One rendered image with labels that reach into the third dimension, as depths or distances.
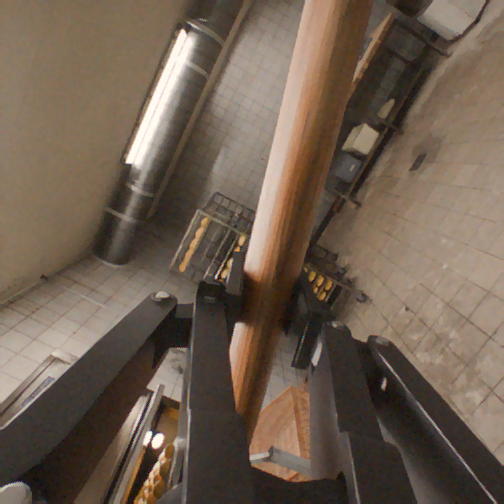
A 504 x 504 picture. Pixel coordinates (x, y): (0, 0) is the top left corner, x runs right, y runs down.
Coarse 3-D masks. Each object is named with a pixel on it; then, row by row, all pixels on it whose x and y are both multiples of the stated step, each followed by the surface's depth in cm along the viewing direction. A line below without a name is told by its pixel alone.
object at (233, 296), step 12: (240, 252) 20; (240, 264) 18; (228, 276) 15; (240, 276) 16; (228, 288) 14; (240, 288) 14; (228, 300) 14; (240, 300) 14; (228, 312) 14; (228, 324) 14; (228, 336) 14
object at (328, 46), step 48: (336, 0) 13; (336, 48) 13; (288, 96) 14; (336, 96) 14; (288, 144) 14; (288, 192) 15; (288, 240) 15; (288, 288) 16; (240, 336) 17; (240, 384) 17
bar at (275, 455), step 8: (272, 448) 125; (256, 456) 126; (264, 456) 125; (272, 456) 123; (280, 456) 124; (288, 456) 126; (296, 456) 128; (280, 464) 124; (288, 464) 124; (296, 464) 124; (304, 464) 126; (304, 472) 126
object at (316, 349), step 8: (320, 304) 17; (328, 312) 16; (336, 320) 15; (320, 328) 14; (320, 336) 13; (320, 344) 13; (360, 344) 13; (312, 352) 14; (360, 352) 13; (312, 360) 14; (360, 360) 13; (368, 360) 13; (368, 368) 13; (376, 368) 12; (368, 376) 13; (376, 376) 13; (384, 376) 13; (368, 384) 13; (376, 384) 13
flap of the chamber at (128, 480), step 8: (160, 392) 183; (160, 400) 182; (152, 408) 170; (160, 408) 194; (152, 416) 165; (152, 424) 171; (144, 432) 155; (144, 440) 152; (136, 448) 145; (136, 456) 142; (136, 464) 144; (128, 472) 134; (136, 472) 151; (128, 480) 130; (120, 488) 126; (128, 488) 136; (120, 496) 123
